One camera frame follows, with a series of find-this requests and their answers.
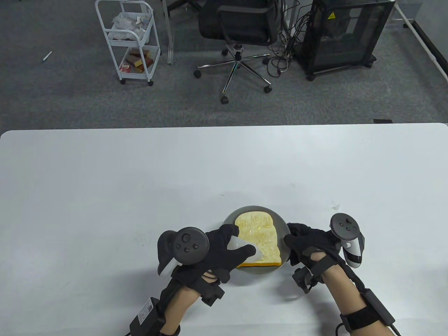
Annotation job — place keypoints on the grey round plate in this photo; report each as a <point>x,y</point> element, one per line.
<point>285,238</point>

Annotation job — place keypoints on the black flat floor object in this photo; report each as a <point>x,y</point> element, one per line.
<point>383,121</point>

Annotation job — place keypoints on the black battery pack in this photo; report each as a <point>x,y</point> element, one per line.
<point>379,306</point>
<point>145,315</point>

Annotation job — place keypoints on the black handheld controller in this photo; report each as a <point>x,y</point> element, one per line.
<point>185,245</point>
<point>346,231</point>

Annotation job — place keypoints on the white blue marker pen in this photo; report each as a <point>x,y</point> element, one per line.
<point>47,57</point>

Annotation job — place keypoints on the white metal desk leg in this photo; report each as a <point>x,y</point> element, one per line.
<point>170,42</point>

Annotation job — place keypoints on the black swivel office chair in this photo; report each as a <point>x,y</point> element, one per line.
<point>238,24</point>

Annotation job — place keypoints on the black wheeled equipment cabinet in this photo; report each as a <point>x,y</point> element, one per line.
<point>343,35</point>

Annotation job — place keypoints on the person's left forearm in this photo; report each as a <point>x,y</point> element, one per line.
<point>178,311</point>

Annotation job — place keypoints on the red yellow snack packets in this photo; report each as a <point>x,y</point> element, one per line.
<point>138,61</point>

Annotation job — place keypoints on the person's left hand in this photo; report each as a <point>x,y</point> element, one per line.
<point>217,259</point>

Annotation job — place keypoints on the white rolling cart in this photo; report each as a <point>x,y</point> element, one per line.
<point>127,42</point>

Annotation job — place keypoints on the person's right forearm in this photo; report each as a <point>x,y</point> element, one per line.
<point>353,301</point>

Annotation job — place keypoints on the person's right hand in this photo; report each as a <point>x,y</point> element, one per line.
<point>311,243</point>

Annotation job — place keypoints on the translucent white honey bottle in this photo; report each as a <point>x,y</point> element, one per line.
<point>241,245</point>

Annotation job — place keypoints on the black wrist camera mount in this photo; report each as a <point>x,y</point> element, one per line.
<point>302,280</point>
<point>211,294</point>

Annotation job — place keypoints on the white plastic bags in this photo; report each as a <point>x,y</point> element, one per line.
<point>122,24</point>

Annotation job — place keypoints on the yellow toast slice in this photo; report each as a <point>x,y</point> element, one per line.
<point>259,227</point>

